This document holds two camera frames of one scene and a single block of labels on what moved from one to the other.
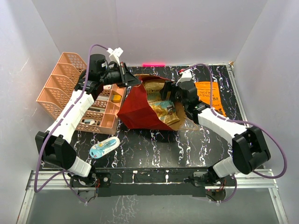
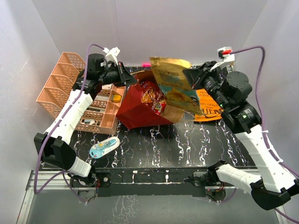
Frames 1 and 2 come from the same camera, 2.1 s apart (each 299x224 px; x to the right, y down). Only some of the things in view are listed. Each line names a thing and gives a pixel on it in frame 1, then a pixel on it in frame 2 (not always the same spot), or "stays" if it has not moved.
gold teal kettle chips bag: [165, 110] → [176, 87]
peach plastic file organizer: [103, 117] stays
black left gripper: [126, 78] stays
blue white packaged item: [100, 148] stays
